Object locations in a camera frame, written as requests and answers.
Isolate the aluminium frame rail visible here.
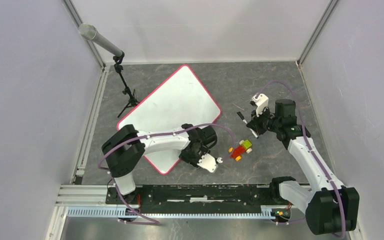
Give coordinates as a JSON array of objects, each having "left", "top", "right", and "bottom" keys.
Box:
[{"left": 55, "top": 185, "right": 108, "bottom": 207}]

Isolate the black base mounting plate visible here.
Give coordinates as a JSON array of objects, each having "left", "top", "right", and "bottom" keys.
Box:
[{"left": 105, "top": 184, "right": 293, "bottom": 214}]

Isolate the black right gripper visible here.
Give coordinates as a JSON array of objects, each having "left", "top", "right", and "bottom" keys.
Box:
[{"left": 247, "top": 105, "right": 281, "bottom": 136}]

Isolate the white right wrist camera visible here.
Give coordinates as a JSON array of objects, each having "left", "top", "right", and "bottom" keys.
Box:
[{"left": 250, "top": 93, "right": 269, "bottom": 117}]

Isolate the pink framed whiteboard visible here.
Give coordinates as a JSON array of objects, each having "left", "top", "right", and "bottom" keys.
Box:
[{"left": 117, "top": 65, "right": 221, "bottom": 175}]

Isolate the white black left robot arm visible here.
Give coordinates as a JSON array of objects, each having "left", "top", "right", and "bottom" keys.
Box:
[{"left": 101, "top": 123, "right": 223, "bottom": 204}]

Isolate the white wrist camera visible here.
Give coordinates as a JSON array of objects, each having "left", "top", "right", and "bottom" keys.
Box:
[
  {"left": 197, "top": 153, "right": 223, "bottom": 173},
  {"left": 250, "top": 93, "right": 269, "bottom": 117}
]

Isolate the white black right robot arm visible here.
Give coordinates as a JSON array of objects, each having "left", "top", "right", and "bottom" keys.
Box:
[{"left": 246, "top": 94, "right": 360, "bottom": 235}]

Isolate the white slotted cable duct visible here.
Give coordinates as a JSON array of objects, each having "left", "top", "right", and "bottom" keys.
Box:
[{"left": 66, "top": 206, "right": 276, "bottom": 220}]

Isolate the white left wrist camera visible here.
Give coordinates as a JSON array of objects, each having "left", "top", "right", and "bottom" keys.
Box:
[{"left": 197, "top": 153, "right": 223, "bottom": 173}]

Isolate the grey microphone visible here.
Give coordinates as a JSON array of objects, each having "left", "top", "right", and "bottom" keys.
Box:
[{"left": 78, "top": 23, "right": 125, "bottom": 58}]

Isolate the red toy brick car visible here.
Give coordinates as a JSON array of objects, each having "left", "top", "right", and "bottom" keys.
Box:
[{"left": 228, "top": 140, "right": 253, "bottom": 162}]

